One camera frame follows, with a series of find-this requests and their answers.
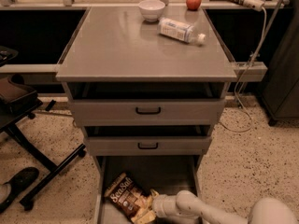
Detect clear plastic water bottle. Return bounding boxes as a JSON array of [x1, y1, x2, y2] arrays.
[[157, 18, 206, 46]]

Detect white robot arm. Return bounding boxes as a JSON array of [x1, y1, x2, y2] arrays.
[[135, 189, 299, 224]]

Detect grey drawer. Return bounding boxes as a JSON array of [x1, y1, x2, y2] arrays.
[[93, 156, 200, 224], [65, 82, 225, 126], [84, 125, 211, 156]]

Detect black top drawer handle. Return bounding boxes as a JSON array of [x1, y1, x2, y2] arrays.
[[135, 107, 162, 115]]

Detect brown padded seat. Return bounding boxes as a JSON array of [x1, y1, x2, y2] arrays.
[[0, 74, 37, 114]]

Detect brown sea salt chip bag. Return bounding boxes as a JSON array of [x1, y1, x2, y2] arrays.
[[104, 173, 153, 224]]

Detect black middle drawer handle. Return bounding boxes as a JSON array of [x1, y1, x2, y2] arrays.
[[137, 143, 159, 150]]

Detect black rolling chair stand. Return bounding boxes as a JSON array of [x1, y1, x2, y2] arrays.
[[0, 99, 86, 211]]

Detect grey bottom drawer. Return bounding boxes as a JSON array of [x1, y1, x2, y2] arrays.
[[93, 156, 200, 224]]

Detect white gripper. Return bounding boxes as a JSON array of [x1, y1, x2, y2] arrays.
[[136, 189, 179, 224]]

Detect black drawer handle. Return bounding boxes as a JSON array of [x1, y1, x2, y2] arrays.
[[137, 143, 159, 150], [135, 107, 162, 115]]

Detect grey top drawer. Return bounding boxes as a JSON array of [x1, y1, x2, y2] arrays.
[[65, 82, 225, 126]]

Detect white ceramic bowl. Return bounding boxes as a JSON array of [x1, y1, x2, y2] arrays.
[[138, 0, 165, 21]]

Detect grey middle drawer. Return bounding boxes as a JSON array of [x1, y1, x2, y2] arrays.
[[84, 125, 211, 156]]

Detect black shoe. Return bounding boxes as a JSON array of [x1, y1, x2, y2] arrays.
[[0, 167, 39, 214]]

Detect red apple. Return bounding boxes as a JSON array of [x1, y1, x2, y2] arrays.
[[186, 0, 202, 10]]

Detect dark grey side cabinet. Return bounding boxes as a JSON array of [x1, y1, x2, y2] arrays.
[[259, 8, 299, 126]]

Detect grey drawer cabinet with counter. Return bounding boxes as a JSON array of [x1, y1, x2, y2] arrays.
[[55, 5, 238, 224]]

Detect white power cable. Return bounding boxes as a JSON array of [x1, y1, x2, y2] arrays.
[[218, 7, 269, 133]]

